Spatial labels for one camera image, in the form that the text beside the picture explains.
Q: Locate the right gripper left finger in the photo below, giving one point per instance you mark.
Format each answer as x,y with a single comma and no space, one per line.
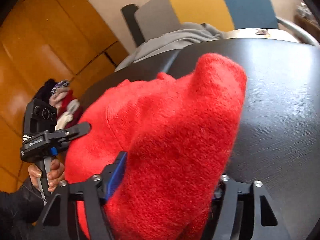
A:
98,190

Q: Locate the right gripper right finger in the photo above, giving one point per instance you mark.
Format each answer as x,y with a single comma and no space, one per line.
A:
226,219

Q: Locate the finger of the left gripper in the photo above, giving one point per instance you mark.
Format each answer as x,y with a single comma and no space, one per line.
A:
77,129

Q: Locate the red knit sweater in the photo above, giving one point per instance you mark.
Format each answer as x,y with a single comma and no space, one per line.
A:
178,135

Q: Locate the person left hand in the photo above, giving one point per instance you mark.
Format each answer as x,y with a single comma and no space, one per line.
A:
54,176

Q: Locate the grey garment on sofa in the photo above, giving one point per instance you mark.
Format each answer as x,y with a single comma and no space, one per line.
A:
188,34

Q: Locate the white printed cushion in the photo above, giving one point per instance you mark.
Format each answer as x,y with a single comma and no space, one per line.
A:
273,34

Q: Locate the grey yellow blue sofa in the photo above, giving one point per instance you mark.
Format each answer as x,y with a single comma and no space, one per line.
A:
157,17

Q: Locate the wooden desk with clutter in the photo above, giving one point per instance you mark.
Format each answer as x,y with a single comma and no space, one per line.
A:
308,17

